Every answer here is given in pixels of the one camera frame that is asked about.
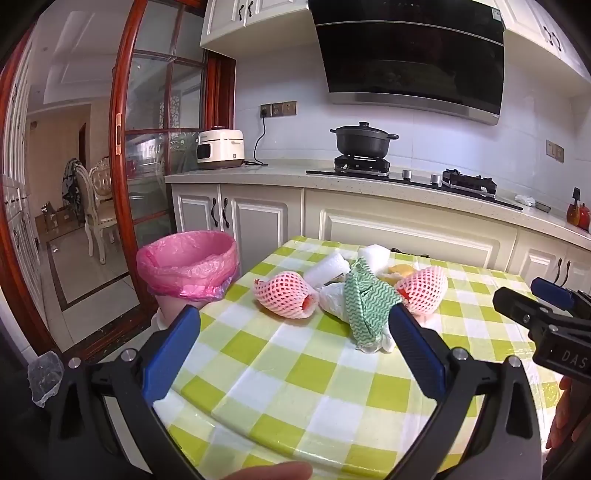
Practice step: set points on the white crumpled rag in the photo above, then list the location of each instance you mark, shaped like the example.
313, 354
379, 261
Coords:
525, 200

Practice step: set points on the black gas stove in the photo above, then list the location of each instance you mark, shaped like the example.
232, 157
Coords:
415, 182

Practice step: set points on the beige trash can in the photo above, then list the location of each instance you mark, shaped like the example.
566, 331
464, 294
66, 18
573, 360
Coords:
173, 311

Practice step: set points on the white foam block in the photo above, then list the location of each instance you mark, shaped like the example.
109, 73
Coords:
375, 257

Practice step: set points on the red wooden glass door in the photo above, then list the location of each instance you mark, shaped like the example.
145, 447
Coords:
120, 138

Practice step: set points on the pink foam fruit net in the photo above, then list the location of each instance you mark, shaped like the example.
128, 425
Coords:
284, 295
422, 288

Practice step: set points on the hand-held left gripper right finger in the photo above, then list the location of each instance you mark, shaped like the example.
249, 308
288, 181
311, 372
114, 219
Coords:
415, 350

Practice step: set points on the black range hood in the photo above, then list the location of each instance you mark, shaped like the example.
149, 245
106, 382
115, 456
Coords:
411, 55

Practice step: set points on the person's right hand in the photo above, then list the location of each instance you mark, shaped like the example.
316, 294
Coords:
561, 415

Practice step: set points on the black cooking pot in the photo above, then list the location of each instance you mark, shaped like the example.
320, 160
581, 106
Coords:
362, 138

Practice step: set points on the person's left hand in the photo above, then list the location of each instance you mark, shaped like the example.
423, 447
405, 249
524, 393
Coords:
268, 471

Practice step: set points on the green checkered tablecloth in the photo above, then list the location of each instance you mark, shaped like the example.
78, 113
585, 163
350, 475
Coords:
300, 369

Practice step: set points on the pink-lined trash bin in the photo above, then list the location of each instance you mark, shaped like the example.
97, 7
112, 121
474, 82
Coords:
184, 263

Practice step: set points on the white rice cooker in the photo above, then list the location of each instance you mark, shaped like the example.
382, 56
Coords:
219, 148

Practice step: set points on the dark patterned cloth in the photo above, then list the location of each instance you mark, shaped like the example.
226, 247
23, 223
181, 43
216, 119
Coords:
70, 184

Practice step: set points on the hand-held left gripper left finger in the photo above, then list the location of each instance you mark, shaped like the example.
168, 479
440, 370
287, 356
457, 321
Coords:
173, 350

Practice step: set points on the white upper cabinet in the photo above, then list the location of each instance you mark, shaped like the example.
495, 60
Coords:
545, 32
258, 23

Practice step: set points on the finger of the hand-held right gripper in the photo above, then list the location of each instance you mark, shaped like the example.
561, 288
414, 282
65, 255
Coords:
517, 307
551, 290

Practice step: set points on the wall outlet plate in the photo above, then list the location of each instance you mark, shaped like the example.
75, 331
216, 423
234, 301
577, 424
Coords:
279, 109

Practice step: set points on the wide white cabinet panel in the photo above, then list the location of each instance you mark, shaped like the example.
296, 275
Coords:
406, 230

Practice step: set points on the white lower cabinet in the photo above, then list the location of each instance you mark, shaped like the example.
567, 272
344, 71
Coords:
540, 263

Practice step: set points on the cardboard box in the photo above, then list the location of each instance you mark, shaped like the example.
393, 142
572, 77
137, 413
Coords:
53, 217

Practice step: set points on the green wavy striped cloth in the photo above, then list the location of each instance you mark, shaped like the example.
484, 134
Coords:
367, 300

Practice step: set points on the white double door cabinet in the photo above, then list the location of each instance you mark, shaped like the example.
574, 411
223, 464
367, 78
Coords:
258, 221

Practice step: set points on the wall switch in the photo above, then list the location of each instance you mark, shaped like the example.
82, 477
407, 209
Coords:
555, 151

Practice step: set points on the clear plastic bag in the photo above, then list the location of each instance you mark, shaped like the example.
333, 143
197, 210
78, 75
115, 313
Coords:
46, 378

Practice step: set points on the large yellow bread piece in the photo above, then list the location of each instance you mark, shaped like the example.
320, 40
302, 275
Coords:
402, 269

